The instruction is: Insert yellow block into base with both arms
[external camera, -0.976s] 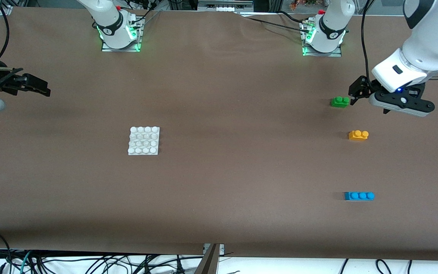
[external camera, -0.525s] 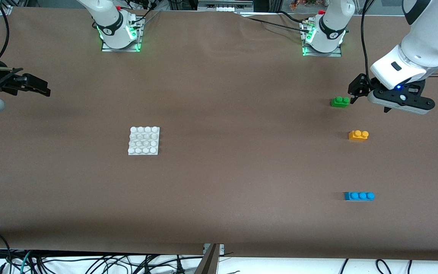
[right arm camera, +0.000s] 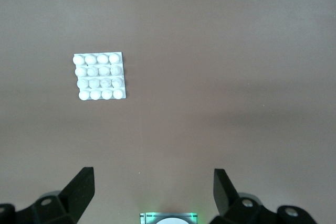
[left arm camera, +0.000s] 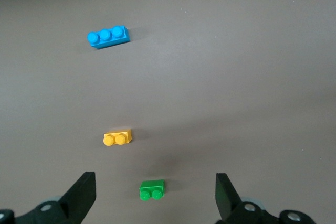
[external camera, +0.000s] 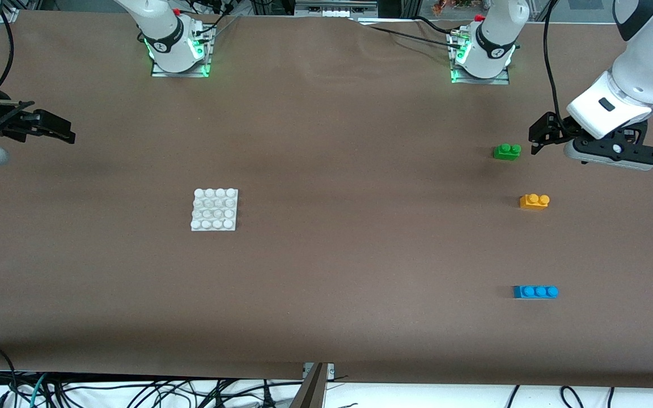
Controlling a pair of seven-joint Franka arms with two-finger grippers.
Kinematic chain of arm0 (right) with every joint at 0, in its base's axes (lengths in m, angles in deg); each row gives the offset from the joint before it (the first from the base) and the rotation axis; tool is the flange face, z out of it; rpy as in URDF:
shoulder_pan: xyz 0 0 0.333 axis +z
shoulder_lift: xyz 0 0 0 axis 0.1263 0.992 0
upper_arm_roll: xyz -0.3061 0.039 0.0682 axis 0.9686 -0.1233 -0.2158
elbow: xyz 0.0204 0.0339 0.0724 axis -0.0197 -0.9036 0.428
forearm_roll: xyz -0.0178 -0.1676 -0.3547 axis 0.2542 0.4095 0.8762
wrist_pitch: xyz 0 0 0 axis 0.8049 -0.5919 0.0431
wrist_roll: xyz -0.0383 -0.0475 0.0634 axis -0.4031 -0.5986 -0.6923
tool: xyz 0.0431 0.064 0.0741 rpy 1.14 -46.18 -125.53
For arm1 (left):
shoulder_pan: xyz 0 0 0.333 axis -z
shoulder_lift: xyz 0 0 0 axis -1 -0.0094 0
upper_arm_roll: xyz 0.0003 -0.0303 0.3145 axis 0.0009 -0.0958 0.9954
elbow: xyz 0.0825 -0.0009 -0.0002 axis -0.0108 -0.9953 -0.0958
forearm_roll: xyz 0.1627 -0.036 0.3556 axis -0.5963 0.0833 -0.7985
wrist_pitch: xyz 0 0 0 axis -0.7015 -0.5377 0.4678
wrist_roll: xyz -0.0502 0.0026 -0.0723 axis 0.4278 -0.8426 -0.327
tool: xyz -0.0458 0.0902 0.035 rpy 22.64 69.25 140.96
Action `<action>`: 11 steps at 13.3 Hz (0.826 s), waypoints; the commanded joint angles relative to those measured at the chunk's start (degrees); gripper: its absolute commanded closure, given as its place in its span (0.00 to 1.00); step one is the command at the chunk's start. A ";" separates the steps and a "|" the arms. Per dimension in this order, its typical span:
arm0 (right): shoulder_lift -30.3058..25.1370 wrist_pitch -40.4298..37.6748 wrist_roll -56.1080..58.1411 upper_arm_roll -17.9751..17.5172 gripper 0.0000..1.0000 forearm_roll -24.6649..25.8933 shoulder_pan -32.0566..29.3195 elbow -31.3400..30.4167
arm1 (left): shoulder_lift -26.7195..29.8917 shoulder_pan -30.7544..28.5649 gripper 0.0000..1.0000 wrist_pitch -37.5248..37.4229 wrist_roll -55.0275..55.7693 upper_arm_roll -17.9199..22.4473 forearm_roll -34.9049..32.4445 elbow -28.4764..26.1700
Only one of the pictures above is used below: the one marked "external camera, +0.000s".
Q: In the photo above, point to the aluminium frame profile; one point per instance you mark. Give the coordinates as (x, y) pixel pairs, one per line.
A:
(9, 11)

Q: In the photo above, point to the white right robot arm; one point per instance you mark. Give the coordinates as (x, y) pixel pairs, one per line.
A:
(163, 34)

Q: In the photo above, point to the metal table bracket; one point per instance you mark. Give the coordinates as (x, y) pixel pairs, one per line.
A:
(312, 388)

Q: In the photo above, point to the white power strip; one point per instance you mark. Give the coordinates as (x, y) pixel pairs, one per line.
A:
(335, 10)

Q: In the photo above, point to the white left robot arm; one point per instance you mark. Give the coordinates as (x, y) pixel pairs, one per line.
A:
(496, 34)

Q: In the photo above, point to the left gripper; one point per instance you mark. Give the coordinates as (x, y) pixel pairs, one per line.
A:
(555, 128)

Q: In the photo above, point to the white studded base plate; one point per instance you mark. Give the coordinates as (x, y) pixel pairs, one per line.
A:
(215, 211)

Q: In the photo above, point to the brown table cover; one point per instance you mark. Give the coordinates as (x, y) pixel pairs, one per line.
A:
(315, 283)

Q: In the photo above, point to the yellow two-stud block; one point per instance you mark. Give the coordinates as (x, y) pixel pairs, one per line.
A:
(534, 202)

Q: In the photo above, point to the blue three-stud block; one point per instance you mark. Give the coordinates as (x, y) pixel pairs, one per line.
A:
(535, 292)

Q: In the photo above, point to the green two-stud block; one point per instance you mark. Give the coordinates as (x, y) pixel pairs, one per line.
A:
(507, 152)

